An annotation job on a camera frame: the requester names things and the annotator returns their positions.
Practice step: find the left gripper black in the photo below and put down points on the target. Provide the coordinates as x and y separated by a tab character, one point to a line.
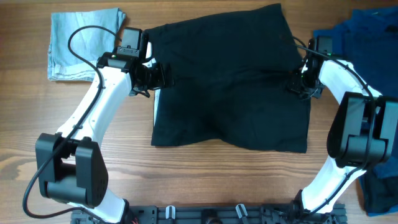
160	81

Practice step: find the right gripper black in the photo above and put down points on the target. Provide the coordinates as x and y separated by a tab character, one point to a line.
293	86

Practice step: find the black shorts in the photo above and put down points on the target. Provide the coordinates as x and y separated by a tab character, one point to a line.
230	72

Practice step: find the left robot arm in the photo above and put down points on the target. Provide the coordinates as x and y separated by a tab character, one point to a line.
70	166

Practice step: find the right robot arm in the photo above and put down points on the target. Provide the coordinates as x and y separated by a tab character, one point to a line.
360	137

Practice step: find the blue t-shirt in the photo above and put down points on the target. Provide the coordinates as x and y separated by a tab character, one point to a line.
369	41

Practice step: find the folded light blue jeans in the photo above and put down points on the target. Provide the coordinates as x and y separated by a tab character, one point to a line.
90	33

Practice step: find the black garment under t-shirt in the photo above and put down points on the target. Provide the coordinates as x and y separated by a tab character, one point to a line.
380	195

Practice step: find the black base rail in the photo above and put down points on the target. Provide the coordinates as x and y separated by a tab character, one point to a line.
265	214

